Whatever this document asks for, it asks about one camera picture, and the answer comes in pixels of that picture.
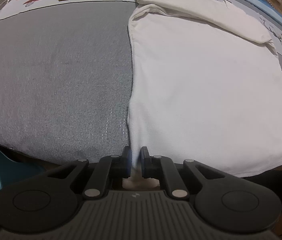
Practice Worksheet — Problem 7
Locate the grey patterned duvet cover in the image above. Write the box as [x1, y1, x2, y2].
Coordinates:
[0, 0, 282, 165]

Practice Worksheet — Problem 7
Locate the white long-sleeve shirt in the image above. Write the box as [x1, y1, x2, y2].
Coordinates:
[128, 0, 282, 184]

